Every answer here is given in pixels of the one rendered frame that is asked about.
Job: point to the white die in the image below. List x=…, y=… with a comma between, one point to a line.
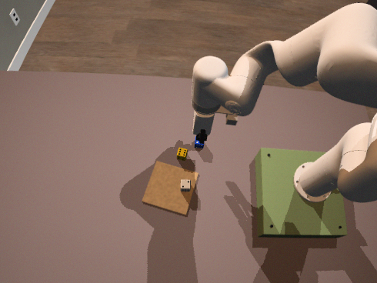
x=185, y=185

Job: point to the tan square mat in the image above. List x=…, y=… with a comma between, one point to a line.
x=164, y=187

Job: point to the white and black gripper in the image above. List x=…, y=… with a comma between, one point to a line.
x=202, y=125

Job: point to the yellow die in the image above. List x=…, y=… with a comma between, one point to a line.
x=182, y=154

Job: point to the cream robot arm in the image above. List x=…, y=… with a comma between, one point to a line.
x=347, y=70

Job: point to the blue die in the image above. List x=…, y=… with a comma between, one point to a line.
x=197, y=145

